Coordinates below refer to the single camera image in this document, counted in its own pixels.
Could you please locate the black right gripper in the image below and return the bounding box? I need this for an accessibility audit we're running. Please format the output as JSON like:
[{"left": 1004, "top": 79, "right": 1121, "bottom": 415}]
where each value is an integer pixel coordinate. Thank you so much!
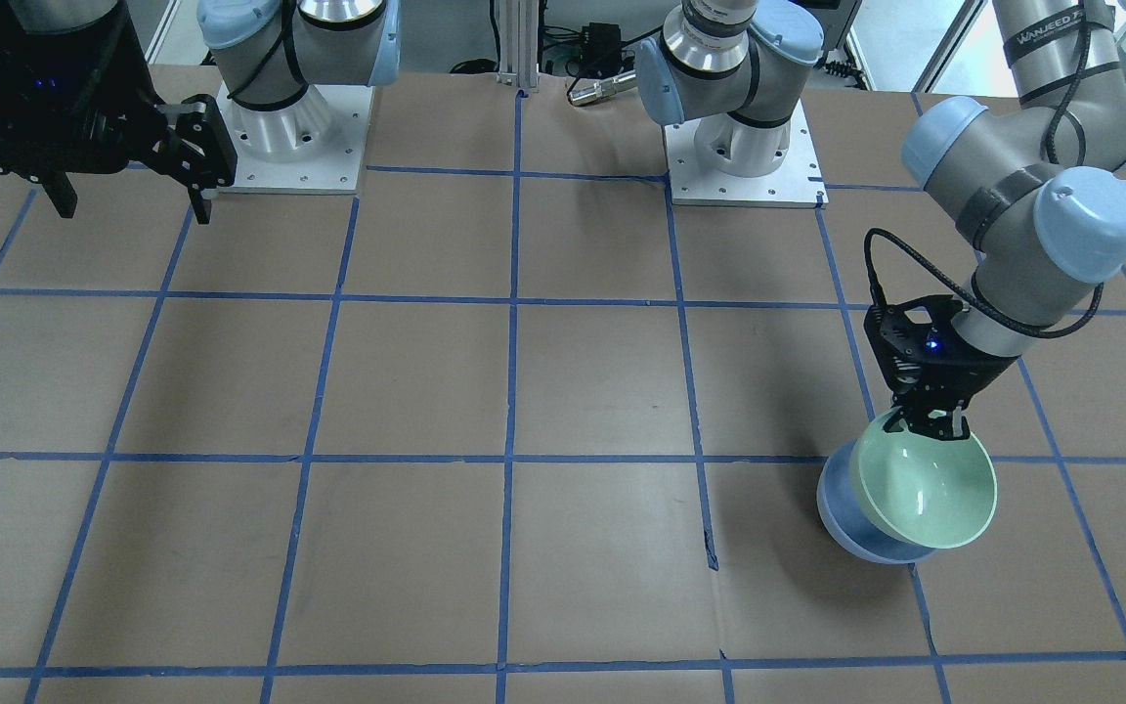
[{"left": 0, "top": 1, "right": 238, "bottom": 226}]

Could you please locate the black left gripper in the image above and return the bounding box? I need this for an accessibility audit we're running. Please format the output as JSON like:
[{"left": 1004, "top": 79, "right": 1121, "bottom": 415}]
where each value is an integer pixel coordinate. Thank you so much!
[{"left": 863, "top": 294, "right": 1015, "bottom": 442}]

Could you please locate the green bowl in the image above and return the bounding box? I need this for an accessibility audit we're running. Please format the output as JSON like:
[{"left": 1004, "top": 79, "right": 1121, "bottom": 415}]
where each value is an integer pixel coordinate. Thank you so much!
[{"left": 849, "top": 415, "right": 998, "bottom": 550}]

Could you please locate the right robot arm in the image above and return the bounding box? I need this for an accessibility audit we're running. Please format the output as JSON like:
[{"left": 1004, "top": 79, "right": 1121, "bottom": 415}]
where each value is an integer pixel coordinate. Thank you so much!
[{"left": 0, "top": 1, "right": 401, "bottom": 224}]

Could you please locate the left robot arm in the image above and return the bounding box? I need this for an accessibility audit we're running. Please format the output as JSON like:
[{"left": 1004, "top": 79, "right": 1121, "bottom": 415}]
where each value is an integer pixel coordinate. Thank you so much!
[{"left": 634, "top": 1, "right": 1126, "bottom": 442}]

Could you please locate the blue bowl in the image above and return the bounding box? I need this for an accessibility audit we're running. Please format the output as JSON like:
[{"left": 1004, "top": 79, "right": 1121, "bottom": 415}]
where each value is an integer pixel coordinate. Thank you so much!
[{"left": 816, "top": 442, "right": 935, "bottom": 565}]

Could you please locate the brown paper table cover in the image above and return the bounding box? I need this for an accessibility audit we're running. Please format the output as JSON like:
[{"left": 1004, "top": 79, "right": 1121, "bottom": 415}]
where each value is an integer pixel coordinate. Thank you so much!
[{"left": 0, "top": 74, "right": 1126, "bottom": 703}]

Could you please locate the black power brick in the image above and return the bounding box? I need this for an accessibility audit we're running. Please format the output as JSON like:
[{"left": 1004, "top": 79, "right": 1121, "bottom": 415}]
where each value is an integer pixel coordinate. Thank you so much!
[{"left": 580, "top": 23, "right": 623, "bottom": 72}]

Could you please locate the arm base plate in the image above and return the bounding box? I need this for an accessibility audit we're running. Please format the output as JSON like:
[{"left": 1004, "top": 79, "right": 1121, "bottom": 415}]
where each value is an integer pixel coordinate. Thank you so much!
[
  {"left": 663, "top": 103, "right": 830, "bottom": 208},
  {"left": 216, "top": 84, "right": 376, "bottom": 195}
]

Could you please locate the aluminium frame post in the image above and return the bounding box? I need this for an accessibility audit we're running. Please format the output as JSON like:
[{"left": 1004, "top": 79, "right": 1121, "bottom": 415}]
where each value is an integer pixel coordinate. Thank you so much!
[{"left": 489, "top": 1, "right": 543, "bottom": 97}]

